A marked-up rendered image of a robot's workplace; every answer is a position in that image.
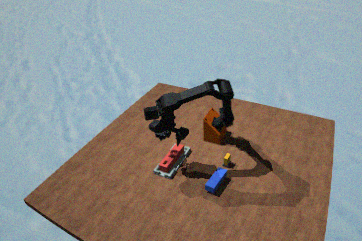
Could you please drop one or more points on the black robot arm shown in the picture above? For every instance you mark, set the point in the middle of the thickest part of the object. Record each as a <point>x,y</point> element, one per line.
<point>167,103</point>

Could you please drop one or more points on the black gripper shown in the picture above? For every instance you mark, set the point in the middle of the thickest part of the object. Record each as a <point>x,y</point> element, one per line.
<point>181,133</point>

